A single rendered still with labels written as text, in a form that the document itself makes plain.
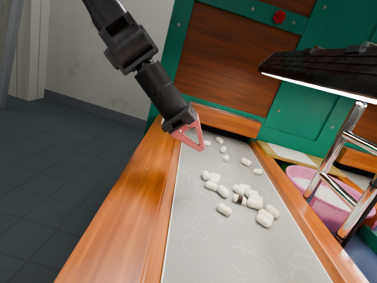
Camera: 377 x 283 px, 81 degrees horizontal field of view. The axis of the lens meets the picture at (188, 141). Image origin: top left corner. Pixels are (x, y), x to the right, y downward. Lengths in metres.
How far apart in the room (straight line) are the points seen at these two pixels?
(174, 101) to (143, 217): 0.21
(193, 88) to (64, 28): 2.49
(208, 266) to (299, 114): 0.81
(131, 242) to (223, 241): 0.17
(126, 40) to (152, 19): 2.41
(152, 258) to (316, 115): 0.92
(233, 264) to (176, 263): 0.10
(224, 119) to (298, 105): 0.33
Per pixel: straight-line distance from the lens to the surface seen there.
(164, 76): 0.44
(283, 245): 0.52
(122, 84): 2.95
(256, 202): 0.57
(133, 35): 0.44
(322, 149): 1.16
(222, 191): 0.55
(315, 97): 1.08
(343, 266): 0.53
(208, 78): 0.95
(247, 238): 0.48
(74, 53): 3.20
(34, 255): 1.35
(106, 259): 0.34
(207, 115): 0.90
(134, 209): 0.41
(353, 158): 1.17
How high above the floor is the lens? 1.03
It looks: 20 degrees down
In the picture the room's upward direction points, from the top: 17 degrees clockwise
